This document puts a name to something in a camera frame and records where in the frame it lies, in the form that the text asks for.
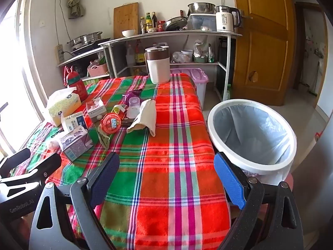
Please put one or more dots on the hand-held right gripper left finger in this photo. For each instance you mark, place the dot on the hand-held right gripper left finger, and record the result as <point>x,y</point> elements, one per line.
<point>104,177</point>

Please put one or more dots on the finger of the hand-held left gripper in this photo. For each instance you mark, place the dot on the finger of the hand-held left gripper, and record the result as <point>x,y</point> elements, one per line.
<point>15,160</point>
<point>44,168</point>

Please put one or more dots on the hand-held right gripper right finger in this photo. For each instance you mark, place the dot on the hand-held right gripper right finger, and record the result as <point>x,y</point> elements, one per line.
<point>230,179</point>

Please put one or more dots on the pale blue bin liner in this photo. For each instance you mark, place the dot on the pale blue bin liner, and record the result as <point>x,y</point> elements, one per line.
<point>249,130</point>

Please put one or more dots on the blue and white milk carton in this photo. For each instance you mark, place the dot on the blue and white milk carton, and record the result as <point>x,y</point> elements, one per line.
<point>74,122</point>

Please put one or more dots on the white round trash bin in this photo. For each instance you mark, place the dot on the white round trash bin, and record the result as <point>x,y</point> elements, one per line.
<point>212,125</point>

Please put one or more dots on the pink milk carton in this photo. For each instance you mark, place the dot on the pink milk carton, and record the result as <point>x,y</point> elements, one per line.
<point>95,110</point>

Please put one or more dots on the clear plastic cup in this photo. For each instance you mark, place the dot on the clear plastic cup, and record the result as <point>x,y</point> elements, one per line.
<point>134,104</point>

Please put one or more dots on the crumpled clear plastic wrap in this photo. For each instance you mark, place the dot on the crumpled clear plastic wrap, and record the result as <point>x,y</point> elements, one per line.
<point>53,144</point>

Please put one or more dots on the green yellow wrapper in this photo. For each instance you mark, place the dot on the green yellow wrapper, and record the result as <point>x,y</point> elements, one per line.
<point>104,138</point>

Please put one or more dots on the purple grey milk carton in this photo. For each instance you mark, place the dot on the purple grey milk carton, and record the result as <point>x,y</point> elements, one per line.
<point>75,143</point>

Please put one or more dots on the round tub with red lid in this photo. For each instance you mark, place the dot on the round tub with red lid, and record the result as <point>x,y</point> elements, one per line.
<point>111,123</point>

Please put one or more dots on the brown foil wrapper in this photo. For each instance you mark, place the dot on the brown foil wrapper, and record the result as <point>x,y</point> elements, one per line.
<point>124,122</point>

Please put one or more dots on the yellow patterned tissue pack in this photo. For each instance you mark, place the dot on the yellow patterned tissue pack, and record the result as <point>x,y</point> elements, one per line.
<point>62,105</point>

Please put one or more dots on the small yellow white wrapper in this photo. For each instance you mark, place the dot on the small yellow white wrapper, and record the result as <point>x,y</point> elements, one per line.
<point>118,108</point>

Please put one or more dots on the red green plaid tablecloth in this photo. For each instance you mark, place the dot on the red green plaid tablecloth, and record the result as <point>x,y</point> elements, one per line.
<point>166,140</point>

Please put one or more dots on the purple snack wrapper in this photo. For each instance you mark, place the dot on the purple snack wrapper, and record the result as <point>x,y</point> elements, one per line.
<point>130,95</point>

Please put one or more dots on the red water bottle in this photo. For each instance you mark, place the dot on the red water bottle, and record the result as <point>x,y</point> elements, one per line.
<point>78,88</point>

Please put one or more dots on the green bottle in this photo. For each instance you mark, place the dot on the green bottle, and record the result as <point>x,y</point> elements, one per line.
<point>228,92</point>

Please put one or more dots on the pink plastic basket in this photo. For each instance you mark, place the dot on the pink plastic basket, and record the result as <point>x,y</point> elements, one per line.
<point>97,70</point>

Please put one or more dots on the storage box with pink lid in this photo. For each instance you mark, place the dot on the storage box with pink lid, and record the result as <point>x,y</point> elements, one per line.
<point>192,75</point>

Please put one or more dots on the white power strip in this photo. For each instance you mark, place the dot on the white power strip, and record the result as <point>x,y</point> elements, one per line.
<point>59,54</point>

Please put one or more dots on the white canister with brown lid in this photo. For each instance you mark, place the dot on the white canister with brown lid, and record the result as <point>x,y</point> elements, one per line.
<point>158,70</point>

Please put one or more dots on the black induction cooker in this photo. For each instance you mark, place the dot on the black induction cooker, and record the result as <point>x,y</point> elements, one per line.
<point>88,47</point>

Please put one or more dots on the white plastic tub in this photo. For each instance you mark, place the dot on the white plastic tub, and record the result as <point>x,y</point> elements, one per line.
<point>186,56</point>

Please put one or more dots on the crumpled clear plastic bag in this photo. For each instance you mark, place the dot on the crumpled clear plastic bag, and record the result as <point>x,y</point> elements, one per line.
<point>178,57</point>

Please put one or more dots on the steel steamer pot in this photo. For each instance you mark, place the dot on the steel steamer pot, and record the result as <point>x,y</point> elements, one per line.
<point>84,38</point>

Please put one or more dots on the wooden door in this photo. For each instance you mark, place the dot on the wooden door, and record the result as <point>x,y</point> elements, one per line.
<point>262,44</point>

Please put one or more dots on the white bowl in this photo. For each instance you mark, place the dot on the white bowl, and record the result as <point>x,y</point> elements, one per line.
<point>128,33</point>

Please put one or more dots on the white metal shelf rack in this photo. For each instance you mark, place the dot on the white metal shelf rack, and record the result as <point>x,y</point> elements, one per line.
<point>182,32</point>

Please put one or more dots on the small seasoning bottle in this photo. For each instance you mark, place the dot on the small seasoning bottle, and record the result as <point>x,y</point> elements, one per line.
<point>142,26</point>

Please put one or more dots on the white electric kettle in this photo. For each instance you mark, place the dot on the white electric kettle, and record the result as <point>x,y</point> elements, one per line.
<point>223,20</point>

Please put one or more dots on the yellow label sauce bottle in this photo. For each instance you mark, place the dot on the yellow label sauce bottle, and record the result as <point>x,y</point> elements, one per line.
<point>148,23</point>

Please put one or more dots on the wooden cutting board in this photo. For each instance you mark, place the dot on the wooden cutting board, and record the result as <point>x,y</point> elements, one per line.
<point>126,18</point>

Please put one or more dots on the red jar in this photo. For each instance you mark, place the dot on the red jar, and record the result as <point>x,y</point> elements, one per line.
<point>161,26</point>

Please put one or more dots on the clear plastic storage box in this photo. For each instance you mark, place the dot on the clear plastic storage box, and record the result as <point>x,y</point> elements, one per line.
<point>200,20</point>

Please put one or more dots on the dark sauce bottle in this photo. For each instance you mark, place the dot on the dark sauce bottle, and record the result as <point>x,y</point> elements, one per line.
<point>154,19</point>

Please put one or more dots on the dark wok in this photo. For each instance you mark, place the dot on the dark wok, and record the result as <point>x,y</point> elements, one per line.
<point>174,23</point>

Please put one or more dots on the steel mixing bowl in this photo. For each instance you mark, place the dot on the steel mixing bowl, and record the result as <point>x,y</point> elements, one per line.
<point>201,7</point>

